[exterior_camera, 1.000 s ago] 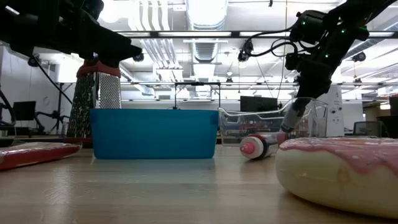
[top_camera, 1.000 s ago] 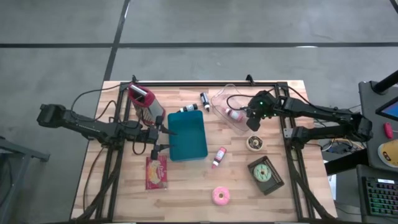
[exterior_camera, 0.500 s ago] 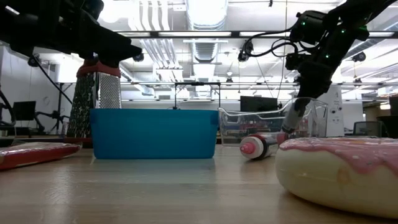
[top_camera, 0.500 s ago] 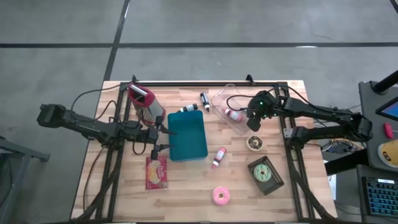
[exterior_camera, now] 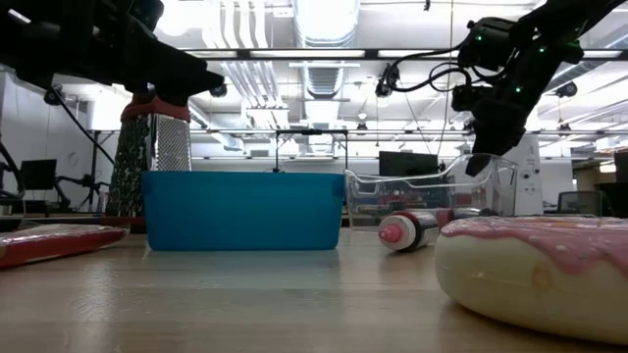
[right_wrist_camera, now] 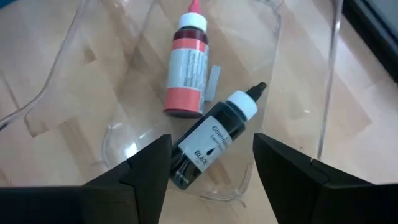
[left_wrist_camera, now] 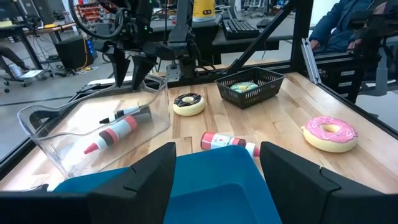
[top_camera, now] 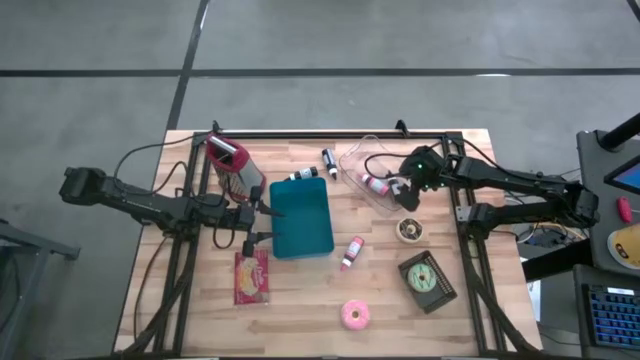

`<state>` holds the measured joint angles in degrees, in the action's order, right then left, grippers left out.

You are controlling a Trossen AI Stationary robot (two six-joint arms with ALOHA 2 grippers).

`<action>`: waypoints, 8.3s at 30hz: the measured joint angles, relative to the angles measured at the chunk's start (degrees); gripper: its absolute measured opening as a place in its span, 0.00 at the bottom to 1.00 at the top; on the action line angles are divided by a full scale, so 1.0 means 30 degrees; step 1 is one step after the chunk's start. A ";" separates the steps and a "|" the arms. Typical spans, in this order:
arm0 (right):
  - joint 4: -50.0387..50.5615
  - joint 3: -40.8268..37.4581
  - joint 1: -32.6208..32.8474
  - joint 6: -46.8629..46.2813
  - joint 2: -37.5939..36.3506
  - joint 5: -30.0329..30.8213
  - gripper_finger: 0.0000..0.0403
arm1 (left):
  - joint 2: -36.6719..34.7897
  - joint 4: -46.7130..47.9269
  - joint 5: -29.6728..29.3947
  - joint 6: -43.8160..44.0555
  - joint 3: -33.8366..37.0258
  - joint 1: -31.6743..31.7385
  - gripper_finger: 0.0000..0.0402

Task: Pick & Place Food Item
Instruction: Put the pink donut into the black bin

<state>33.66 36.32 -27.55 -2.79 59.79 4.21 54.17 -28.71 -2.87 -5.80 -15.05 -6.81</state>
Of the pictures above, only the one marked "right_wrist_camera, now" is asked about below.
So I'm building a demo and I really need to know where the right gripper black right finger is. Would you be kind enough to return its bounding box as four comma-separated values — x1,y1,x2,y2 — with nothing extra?
252,133,398,224

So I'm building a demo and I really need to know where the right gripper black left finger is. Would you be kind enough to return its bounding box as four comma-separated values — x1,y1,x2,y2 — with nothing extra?
0,133,173,224

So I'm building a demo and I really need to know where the black food colouring bottle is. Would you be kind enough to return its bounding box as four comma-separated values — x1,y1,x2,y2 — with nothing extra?
169,82,268,190

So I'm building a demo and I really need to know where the pink food colouring bottle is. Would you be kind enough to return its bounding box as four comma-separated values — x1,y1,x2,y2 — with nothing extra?
163,0,210,119

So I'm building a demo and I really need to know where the clear plastic bin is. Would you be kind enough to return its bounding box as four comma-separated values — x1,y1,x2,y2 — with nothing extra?
0,0,345,206

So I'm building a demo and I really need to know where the black metal table frame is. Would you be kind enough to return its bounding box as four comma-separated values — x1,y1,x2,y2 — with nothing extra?
341,0,398,84

